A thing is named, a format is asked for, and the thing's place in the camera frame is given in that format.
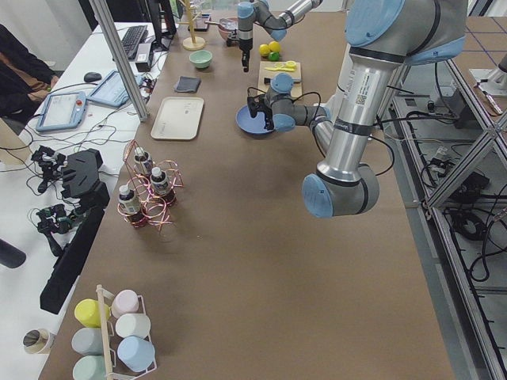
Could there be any copper wire bottle rack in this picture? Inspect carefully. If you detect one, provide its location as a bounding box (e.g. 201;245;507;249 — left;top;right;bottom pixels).
116;140;184;230

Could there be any seated person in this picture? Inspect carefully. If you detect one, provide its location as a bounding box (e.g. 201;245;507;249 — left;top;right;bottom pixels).
1;25;59;124

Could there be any blue cup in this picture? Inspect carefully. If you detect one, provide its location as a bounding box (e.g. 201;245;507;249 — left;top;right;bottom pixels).
117;336;155;372

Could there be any upper yellow lemon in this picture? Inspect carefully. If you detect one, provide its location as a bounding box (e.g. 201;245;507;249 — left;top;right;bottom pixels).
269;41;281;53

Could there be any near teach pendant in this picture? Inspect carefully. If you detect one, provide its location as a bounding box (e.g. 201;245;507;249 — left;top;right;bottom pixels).
36;91;86;132

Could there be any wooden cutting board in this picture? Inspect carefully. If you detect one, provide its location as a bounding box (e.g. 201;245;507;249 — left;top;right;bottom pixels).
257;61;303;97

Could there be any far teach pendant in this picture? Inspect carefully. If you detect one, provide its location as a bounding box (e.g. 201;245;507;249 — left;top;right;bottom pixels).
87;70;130;108

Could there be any lower yellow lemon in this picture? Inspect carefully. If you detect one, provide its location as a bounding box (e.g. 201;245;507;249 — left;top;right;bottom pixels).
258;44;271;57

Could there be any pink cup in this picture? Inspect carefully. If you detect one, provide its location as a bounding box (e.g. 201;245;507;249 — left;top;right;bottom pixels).
111;289;139;318

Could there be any white wire cup rack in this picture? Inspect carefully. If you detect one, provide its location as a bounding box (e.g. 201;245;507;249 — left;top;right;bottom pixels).
96;284;158;380

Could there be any steel muddler black tip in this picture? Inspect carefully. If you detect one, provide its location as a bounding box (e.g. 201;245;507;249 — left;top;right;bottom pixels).
263;77;302;85

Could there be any steel ice scoop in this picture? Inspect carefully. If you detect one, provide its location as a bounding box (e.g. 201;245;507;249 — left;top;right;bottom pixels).
205;18;235;29

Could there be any green lime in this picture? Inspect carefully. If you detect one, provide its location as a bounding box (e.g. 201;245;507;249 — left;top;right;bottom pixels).
268;51;280;62

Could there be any yellow lemon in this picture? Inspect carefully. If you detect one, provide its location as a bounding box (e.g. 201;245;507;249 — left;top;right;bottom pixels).
269;41;281;53
258;44;271;57

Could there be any grey cup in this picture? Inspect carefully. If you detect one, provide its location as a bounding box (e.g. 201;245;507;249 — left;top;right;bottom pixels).
71;328;103;355

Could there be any pink bowl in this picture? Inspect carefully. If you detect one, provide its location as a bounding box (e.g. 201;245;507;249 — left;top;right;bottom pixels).
219;17;238;44

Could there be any upper dark drink bottle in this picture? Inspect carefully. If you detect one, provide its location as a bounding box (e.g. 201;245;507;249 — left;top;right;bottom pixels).
134;146;154;176

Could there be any mint green bowl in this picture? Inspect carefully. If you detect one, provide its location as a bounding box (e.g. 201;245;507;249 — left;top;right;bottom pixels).
189;50;213;70

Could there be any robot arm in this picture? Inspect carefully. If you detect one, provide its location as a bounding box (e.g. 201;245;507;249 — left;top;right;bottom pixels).
237;0;322;72
247;0;467;218

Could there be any computer mouse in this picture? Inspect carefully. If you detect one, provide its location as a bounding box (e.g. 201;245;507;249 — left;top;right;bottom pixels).
83;72;102;83

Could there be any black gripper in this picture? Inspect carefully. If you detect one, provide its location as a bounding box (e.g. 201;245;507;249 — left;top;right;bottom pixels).
247;93;274;131
226;29;254;73

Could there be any cream rabbit tray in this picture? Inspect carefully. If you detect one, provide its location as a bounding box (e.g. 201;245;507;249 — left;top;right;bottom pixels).
151;97;204;141

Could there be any aluminium frame post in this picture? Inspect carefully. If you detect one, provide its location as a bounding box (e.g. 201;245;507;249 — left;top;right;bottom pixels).
90;0;149;122

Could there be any grey folded cloth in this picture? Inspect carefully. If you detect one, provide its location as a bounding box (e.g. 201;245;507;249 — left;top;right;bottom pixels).
174;76;201;93

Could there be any yellow cup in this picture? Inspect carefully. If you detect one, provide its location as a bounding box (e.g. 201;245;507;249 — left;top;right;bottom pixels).
74;298;101;328

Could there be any yellow plastic knife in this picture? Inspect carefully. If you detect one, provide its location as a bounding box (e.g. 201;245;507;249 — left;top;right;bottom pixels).
264;66;296;72

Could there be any blue plate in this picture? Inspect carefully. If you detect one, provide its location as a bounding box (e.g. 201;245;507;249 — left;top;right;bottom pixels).
235;105;273;136

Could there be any wooden mug tree stand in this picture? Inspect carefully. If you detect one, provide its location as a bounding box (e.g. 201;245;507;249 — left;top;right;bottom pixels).
179;0;206;51

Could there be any black keyboard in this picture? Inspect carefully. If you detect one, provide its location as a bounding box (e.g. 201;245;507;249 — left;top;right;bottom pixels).
121;25;147;60

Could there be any white cup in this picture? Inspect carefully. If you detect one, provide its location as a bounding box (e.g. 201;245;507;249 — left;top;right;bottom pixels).
115;313;151;339

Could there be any black tray corner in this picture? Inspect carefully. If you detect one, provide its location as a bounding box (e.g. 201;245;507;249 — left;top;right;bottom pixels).
194;13;212;32

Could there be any teach pendant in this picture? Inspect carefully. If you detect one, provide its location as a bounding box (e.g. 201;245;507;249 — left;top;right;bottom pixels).
87;70;130;108
36;91;86;132

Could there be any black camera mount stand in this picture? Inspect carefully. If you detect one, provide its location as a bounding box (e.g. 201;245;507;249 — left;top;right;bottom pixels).
37;148;110;314

